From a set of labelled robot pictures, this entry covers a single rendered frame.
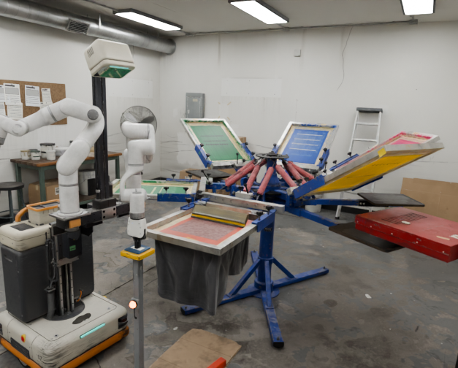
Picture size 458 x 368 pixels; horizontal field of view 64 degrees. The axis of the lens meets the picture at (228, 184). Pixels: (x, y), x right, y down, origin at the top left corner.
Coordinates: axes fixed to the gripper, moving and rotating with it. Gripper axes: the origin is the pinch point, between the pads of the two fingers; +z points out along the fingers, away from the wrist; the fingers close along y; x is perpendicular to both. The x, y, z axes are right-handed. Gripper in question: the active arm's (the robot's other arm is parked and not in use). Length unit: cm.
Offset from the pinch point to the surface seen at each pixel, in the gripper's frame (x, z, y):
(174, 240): 17.2, 0.7, 12.0
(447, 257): 59, -6, 146
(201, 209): 68, -3, -2
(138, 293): -1.9, 27.2, 1.8
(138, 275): -1.9, 16.8, 1.9
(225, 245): 23.2, -0.6, 40.9
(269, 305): 129, 92, 31
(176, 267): 26.6, 22.2, 6.5
